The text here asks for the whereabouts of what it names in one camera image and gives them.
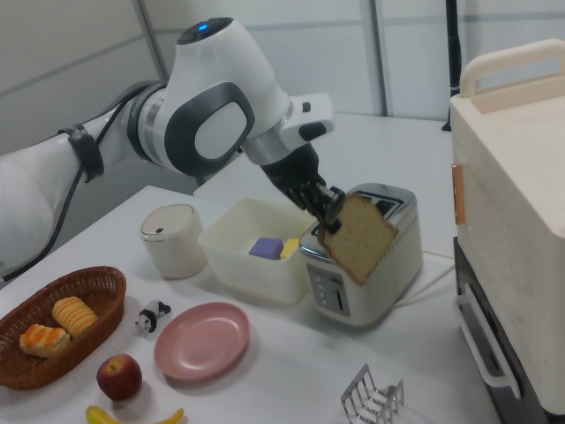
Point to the panda figurine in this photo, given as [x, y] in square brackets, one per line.
[150, 315]

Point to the cream and chrome toaster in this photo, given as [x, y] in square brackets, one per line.
[379, 287]

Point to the red apple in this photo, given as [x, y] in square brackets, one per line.
[119, 377]

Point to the yellow foam cube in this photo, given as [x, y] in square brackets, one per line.
[291, 248]

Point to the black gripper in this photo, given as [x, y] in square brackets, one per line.
[293, 170]

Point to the small beige lidded bin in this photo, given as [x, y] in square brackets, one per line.
[174, 243]

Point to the toast bread slice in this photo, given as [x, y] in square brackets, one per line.
[362, 238]

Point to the yellow toy banana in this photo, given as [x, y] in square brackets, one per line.
[101, 417]

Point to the white plastic container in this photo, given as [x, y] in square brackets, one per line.
[247, 278]

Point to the metal toast rack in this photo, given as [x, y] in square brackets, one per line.
[371, 397]

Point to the brown wicker basket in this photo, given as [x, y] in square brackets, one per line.
[106, 305]

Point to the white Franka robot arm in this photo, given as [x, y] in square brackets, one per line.
[212, 79]

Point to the purple foam cube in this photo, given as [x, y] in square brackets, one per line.
[265, 247]

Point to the orange glazed pastry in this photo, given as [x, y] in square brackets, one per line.
[44, 340]

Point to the pink plate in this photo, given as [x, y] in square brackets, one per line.
[201, 342]

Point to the striped yellow bread roll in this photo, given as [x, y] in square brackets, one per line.
[75, 314]

